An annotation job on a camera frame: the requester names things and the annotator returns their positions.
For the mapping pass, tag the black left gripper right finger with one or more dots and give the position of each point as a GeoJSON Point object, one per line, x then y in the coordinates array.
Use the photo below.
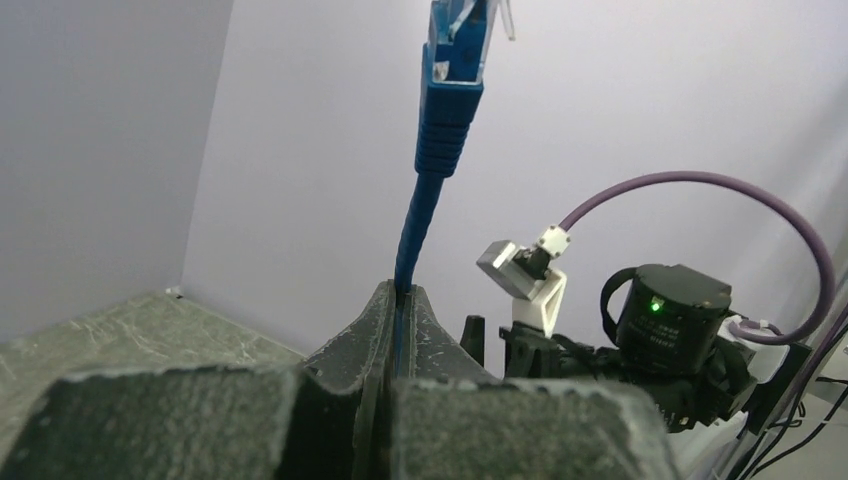
{"type": "Point", "coordinates": [451, 419]}

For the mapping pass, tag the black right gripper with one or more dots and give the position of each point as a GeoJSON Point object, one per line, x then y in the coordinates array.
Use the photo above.
{"type": "Point", "coordinates": [693, 375]}

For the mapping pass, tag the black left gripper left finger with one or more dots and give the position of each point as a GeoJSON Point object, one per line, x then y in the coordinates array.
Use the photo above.
{"type": "Point", "coordinates": [322, 418]}

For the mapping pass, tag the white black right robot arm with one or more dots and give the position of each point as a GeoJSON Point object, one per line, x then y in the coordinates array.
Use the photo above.
{"type": "Point", "coordinates": [668, 290]}

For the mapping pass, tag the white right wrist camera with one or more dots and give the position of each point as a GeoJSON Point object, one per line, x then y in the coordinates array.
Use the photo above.
{"type": "Point", "coordinates": [527, 275]}

